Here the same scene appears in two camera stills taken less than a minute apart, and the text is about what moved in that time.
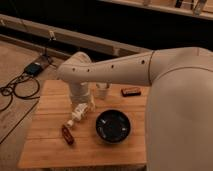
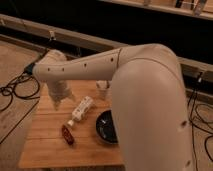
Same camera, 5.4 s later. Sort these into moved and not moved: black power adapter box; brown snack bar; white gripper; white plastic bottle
Moved: white gripper
Not moved: black power adapter box; white plastic bottle; brown snack bar
